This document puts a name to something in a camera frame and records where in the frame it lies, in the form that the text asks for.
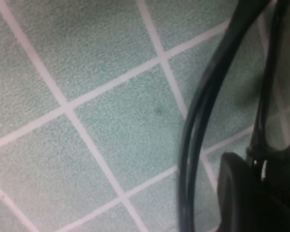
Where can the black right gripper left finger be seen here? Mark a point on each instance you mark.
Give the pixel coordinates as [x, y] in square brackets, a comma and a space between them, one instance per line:
[239, 198]

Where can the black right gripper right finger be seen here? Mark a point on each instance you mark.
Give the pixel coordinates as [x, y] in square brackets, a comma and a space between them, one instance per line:
[285, 200]

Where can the green white checked tablecloth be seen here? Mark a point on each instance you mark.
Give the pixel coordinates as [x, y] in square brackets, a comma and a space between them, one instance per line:
[87, 120]

